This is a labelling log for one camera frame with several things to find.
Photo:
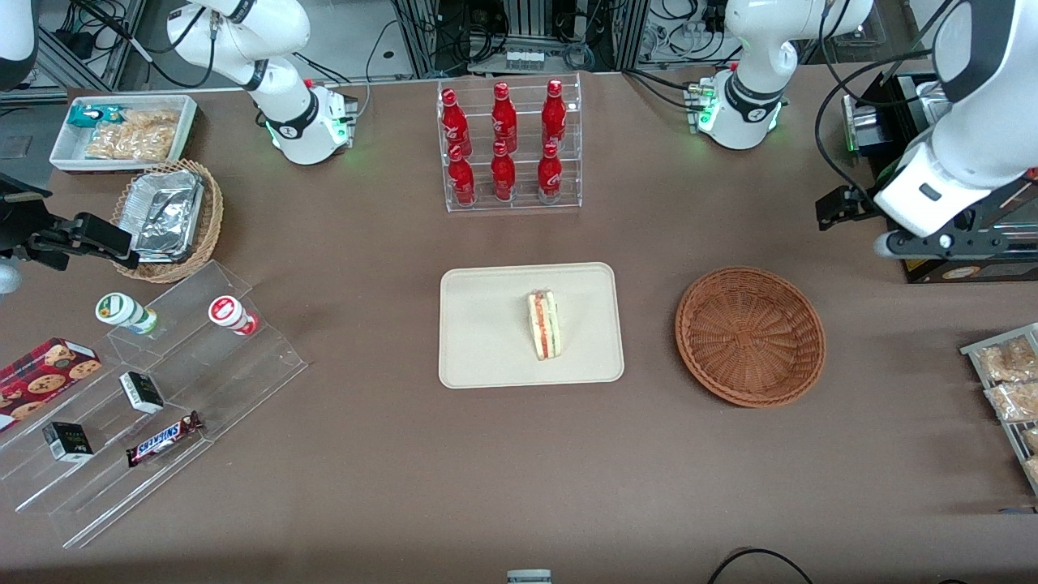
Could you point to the black equipment box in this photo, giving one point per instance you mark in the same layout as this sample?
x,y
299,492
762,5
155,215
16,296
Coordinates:
x,y
892,113

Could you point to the red-lidded white cup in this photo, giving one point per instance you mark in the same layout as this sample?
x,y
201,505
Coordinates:
x,y
227,312

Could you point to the small grey device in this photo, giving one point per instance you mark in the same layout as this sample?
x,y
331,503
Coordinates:
x,y
529,577

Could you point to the green-lidded white cup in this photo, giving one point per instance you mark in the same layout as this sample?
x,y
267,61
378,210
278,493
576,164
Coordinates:
x,y
120,311

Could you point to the clear bag of pastries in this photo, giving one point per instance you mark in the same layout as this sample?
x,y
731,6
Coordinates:
x,y
1005,361
1030,440
1014,401
1032,470

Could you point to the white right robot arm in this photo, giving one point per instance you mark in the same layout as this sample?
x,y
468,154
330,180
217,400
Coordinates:
x,y
276,81

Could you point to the beige plastic tray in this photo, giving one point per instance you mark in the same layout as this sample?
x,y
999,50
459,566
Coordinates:
x,y
486,332

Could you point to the round brown wicker basket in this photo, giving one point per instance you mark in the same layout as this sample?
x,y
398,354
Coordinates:
x,y
750,337

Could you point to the aluminium foil tray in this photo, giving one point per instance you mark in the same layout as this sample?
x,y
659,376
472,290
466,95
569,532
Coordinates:
x,y
166,215

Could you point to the aluminium frame rack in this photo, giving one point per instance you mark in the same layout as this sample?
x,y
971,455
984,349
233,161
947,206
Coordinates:
x,y
422,36

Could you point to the oval light wicker basket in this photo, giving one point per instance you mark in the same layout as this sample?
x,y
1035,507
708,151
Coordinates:
x,y
209,219

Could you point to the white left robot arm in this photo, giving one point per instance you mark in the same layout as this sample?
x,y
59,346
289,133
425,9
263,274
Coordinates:
x,y
754,49

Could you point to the small black box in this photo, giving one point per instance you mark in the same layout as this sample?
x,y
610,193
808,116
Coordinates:
x,y
68,442
141,392

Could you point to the snickers chocolate bar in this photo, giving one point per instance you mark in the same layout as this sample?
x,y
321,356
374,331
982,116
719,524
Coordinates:
x,y
162,440

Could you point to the teal snack packet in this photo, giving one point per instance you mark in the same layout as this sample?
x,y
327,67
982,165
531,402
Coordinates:
x,y
87,115

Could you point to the red cookie box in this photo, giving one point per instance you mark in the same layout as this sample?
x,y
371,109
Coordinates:
x,y
45,373

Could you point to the red cola bottle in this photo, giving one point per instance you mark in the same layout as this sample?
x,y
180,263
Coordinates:
x,y
454,123
550,174
554,115
503,118
462,178
503,174

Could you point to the triangle sandwich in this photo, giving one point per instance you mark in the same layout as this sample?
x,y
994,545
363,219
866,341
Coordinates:
x,y
543,324

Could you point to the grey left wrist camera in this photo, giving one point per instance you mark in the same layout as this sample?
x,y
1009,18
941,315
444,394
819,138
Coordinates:
x,y
889,245

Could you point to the white rectangular bin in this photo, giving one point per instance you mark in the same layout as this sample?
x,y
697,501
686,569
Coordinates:
x,y
69,150

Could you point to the clear bag of crackers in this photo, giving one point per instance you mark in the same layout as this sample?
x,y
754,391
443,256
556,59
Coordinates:
x,y
134,138

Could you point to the white power strip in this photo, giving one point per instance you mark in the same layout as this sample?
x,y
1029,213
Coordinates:
x,y
524,59

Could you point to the clear acrylic stepped display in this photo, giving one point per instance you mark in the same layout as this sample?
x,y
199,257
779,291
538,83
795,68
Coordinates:
x,y
243,381

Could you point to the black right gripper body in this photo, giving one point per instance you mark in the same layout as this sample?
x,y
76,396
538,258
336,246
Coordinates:
x,y
18,231

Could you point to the clear acrylic bottle rack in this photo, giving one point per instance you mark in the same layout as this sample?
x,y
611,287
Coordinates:
x,y
568,195

